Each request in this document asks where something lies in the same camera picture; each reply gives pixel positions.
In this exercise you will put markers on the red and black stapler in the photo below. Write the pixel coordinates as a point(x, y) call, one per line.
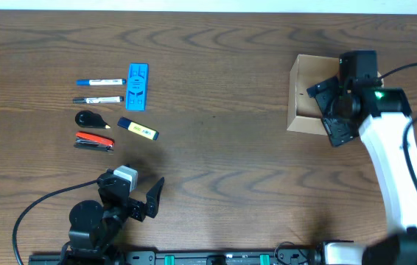
point(85, 140)

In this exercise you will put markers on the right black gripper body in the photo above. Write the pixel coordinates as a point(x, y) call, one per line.
point(328, 99)

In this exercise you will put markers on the yellow highlighter pen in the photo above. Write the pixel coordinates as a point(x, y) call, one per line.
point(138, 129)

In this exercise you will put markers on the brown cardboard box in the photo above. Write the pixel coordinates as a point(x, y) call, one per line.
point(304, 115)

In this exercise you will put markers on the blue plastic case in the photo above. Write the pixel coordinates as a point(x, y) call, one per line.
point(137, 82)

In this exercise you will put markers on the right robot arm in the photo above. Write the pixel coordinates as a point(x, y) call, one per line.
point(385, 126)

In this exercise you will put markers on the black whiteboard marker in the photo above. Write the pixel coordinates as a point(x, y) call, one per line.
point(98, 100)

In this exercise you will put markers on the blue whiteboard marker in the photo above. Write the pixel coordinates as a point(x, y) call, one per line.
point(90, 82)

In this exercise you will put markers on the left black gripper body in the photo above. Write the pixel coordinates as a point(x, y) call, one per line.
point(133, 209)

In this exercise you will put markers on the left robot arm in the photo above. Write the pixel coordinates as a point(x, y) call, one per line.
point(95, 225)

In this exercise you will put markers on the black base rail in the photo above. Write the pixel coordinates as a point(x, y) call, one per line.
point(282, 256)

